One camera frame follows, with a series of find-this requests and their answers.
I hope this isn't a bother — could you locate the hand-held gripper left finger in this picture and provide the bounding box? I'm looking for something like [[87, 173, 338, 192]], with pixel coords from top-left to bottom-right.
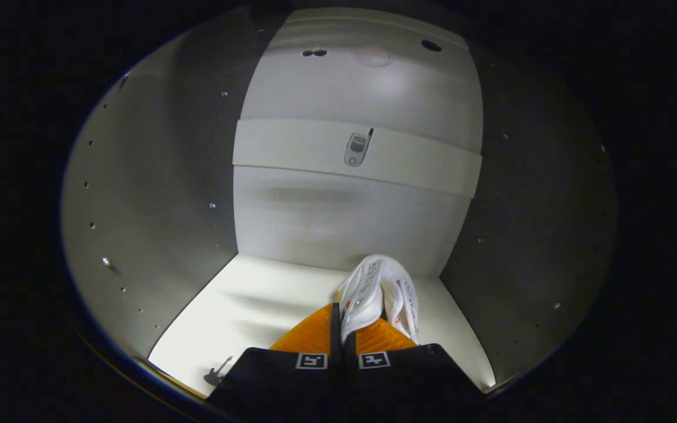
[[206, 302, 345, 423]]

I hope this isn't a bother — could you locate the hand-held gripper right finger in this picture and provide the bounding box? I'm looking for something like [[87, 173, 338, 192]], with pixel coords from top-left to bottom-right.
[[344, 317, 487, 423]]

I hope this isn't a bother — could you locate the white shoe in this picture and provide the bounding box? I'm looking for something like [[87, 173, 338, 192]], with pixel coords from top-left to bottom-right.
[[338, 254, 395, 344], [381, 258, 420, 344]]

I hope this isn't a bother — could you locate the dark grey shoe cabinet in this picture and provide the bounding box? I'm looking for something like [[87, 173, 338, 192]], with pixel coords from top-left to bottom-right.
[[60, 6, 619, 406]]

